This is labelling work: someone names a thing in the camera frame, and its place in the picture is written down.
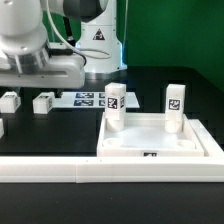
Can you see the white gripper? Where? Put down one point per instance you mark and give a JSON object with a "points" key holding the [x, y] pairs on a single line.
{"points": [[60, 72]]}

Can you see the white square table top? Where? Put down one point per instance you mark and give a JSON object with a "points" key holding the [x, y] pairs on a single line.
{"points": [[144, 134]]}

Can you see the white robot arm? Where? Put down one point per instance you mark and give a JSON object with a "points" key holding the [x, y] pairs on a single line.
{"points": [[53, 44]]}

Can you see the white marker sheet with tags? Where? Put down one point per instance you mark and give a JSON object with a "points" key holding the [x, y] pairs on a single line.
{"points": [[80, 100]]}

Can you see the white part at left edge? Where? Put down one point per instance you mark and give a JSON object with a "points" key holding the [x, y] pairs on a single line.
{"points": [[1, 128]]}

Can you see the white L-shaped obstacle fence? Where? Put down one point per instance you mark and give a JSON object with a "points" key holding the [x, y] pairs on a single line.
{"points": [[29, 169]]}

